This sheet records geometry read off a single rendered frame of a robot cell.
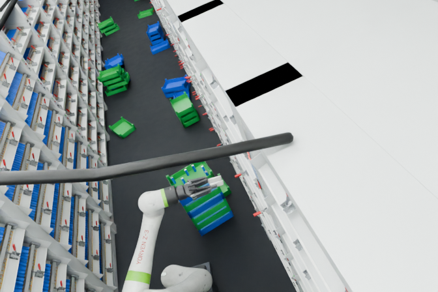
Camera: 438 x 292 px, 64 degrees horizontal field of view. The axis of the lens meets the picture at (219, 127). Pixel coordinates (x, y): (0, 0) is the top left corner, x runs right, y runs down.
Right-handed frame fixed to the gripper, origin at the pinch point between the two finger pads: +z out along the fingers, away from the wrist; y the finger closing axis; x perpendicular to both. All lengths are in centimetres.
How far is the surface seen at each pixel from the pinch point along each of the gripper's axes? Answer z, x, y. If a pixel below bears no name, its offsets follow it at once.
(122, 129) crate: -65, -112, -238
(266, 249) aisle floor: 28, -94, -13
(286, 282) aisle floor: 31, -94, 15
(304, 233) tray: 8, 55, 78
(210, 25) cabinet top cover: 10, 79, -3
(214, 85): 7, 56, 1
